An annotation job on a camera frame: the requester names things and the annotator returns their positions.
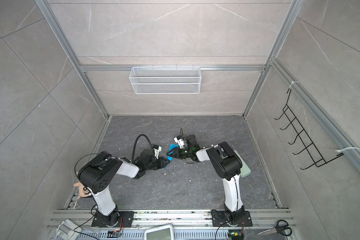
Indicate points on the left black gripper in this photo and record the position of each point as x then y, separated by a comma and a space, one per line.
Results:
163, 163

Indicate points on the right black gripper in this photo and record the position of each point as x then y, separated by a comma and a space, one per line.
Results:
176, 149

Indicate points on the blue square paper sheet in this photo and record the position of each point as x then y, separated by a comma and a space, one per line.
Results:
171, 150

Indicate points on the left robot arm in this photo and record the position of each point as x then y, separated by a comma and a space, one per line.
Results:
98, 173

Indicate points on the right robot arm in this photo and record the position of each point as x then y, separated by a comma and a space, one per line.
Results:
227, 164

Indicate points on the white display device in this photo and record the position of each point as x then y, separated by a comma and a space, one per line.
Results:
164, 232

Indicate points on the plush doll toy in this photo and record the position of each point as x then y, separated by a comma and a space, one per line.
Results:
83, 191

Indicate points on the small orange circuit board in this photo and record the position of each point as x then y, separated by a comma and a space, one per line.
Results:
115, 234

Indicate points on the small green circuit board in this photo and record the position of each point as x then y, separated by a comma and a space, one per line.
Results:
236, 235

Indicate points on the white clamp device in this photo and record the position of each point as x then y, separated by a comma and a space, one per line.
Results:
68, 230

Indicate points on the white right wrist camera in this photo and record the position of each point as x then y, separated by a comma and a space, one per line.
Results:
180, 141

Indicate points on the white wire mesh basket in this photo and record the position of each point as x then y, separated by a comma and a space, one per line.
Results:
166, 80

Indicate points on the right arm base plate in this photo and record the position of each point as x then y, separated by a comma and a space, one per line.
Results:
240, 218

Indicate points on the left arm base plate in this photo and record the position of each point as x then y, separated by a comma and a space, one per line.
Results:
114, 220

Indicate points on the black handled scissors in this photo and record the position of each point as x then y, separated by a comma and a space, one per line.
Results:
282, 227

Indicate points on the black wire hook rack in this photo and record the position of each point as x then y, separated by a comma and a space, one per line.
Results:
301, 134

